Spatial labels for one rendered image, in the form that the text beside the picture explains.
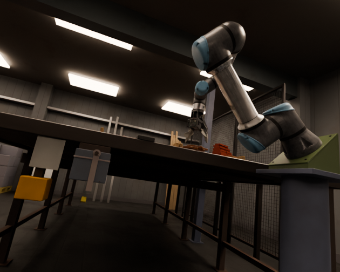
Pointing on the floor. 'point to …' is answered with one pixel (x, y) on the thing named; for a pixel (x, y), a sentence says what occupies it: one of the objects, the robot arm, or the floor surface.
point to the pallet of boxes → (2, 166)
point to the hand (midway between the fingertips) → (196, 143)
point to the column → (305, 218)
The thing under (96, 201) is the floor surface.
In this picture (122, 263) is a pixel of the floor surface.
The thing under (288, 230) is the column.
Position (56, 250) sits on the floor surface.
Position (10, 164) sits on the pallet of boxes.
